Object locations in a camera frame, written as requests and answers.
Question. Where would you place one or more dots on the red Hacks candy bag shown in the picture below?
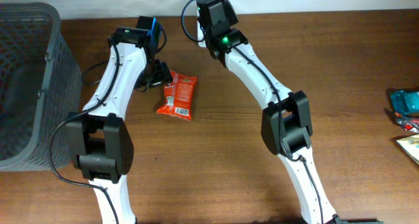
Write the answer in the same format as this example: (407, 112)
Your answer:
(178, 96)

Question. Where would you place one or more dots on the black red snack packet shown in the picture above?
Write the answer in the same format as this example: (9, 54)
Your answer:
(408, 123)

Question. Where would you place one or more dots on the white barcode scanner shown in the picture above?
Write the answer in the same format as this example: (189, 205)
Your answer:
(200, 35)

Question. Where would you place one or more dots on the blue mouthwash bottle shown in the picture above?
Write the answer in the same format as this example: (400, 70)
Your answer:
(405, 102)

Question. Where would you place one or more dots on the beige wet wipes pack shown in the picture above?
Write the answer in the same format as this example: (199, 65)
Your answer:
(410, 146)

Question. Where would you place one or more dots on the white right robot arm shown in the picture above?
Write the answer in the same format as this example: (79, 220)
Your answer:
(286, 126)

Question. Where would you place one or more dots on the grey plastic mesh basket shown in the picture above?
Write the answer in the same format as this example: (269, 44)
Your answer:
(40, 85)

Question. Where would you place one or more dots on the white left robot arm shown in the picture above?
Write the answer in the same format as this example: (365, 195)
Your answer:
(100, 144)

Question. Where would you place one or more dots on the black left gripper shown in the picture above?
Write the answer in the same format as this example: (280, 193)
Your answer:
(158, 75)

